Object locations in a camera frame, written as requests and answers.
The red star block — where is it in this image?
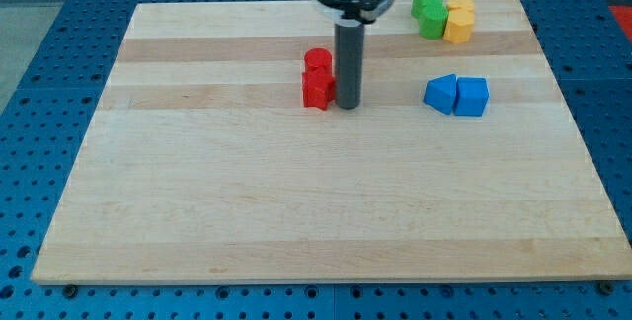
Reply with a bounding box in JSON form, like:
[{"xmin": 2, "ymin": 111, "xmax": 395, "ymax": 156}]
[{"xmin": 302, "ymin": 69, "xmax": 336, "ymax": 111}]

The red cylinder block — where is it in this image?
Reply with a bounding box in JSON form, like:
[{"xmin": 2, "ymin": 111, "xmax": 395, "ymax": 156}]
[{"xmin": 303, "ymin": 47, "xmax": 333, "ymax": 75}]

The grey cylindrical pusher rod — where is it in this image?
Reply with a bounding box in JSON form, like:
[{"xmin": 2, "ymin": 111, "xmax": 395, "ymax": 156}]
[{"xmin": 335, "ymin": 24, "xmax": 364, "ymax": 110}]

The light wooden board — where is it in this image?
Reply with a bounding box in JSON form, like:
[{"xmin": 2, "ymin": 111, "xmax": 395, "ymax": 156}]
[{"xmin": 32, "ymin": 0, "xmax": 631, "ymax": 285}]

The blue triangle block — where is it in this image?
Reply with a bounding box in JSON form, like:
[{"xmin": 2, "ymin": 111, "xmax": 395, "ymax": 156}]
[{"xmin": 423, "ymin": 74, "xmax": 457, "ymax": 115}]

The blue cube block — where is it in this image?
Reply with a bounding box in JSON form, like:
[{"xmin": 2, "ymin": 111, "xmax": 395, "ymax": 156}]
[{"xmin": 454, "ymin": 77, "xmax": 490, "ymax": 117}]

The green cylinder block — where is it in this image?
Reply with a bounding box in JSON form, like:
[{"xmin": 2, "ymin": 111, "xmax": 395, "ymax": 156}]
[{"xmin": 418, "ymin": 3, "xmax": 448, "ymax": 40}]

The yellow hexagon block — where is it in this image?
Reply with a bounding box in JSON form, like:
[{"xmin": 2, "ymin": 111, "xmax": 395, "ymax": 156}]
[{"xmin": 443, "ymin": 9, "xmax": 475, "ymax": 43}]

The yellow cylinder block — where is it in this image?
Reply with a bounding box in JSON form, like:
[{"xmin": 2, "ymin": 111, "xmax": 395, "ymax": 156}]
[{"xmin": 446, "ymin": 0, "xmax": 476, "ymax": 13}]

